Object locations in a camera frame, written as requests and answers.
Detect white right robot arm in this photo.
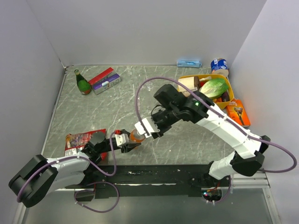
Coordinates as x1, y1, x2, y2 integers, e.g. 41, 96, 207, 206
151, 84, 270, 186

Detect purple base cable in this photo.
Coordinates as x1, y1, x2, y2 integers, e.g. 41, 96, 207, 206
74, 182, 120, 213

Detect beige paper roll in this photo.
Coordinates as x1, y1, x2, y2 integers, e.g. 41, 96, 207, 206
178, 77, 199, 97

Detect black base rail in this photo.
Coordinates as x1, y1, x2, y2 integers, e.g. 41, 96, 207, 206
67, 164, 229, 199

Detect blue white can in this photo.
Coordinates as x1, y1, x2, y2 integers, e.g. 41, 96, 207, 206
211, 58, 229, 77

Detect blue tissue pack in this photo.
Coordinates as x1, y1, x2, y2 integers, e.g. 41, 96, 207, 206
176, 60, 202, 68

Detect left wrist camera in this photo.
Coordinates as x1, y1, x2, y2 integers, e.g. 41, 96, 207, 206
114, 130, 129, 147

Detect purple eggplant toy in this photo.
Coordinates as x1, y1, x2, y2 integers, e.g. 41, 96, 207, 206
221, 91, 230, 102

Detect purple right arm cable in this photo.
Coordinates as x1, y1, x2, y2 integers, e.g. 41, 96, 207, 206
135, 77, 297, 174

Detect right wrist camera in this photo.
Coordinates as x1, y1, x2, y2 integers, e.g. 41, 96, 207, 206
135, 117, 160, 138

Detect purple silver box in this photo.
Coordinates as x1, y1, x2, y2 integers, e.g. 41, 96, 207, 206
92, 74, 121, 95

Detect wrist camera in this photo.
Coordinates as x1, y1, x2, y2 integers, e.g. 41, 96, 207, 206
135, 117, 160, 138
114, 130, 129, 147

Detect green glass bottle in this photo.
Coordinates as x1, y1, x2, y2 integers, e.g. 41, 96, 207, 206
74, 69, 92, 95

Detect yellow plastic basket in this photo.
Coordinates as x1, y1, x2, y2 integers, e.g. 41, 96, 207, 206
179, 74, 234, 110

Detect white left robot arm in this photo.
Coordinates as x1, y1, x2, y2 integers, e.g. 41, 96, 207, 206
8, 129, 141, 208

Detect red flat box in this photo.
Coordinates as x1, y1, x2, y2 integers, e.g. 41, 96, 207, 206
88, 67, 115, 85

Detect orange razor package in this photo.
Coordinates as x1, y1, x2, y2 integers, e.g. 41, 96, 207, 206
226, 98, 250, 128

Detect green cabbage toy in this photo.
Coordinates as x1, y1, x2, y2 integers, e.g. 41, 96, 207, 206
199, 78, 228, 99

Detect orange tea bottle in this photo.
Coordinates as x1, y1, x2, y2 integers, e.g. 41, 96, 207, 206
129, 129, 145, 148

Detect red snack bag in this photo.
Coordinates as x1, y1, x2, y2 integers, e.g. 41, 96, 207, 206
64, 129, 106, 156

